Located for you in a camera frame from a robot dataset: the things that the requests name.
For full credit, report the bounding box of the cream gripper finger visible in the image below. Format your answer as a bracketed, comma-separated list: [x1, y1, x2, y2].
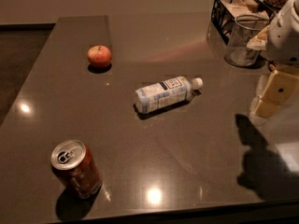
[247, 26, 269, 50]
[253, 66, 299, 118]

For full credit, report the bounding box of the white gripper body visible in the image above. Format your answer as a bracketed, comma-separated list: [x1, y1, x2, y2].
[266, 14, 299, 66]

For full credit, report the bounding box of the red coke can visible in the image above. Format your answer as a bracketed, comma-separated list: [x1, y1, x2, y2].
[50, 140, 102, 200]

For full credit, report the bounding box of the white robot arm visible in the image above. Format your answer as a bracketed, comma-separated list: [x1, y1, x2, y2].
[247, 0, 299, 119]

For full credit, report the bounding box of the clear glass cup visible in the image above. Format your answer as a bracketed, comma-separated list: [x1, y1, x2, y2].
[224, 14, 268, 67]

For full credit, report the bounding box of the clear plastic water bottle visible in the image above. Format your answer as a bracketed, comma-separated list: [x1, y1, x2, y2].
[135, 77, 204, 114]

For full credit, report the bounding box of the red apple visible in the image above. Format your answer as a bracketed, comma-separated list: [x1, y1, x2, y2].
[87, 45, 112, 69]

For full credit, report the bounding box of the black wire basket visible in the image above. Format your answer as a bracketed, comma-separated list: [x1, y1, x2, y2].
[211, 0, 275, 44]

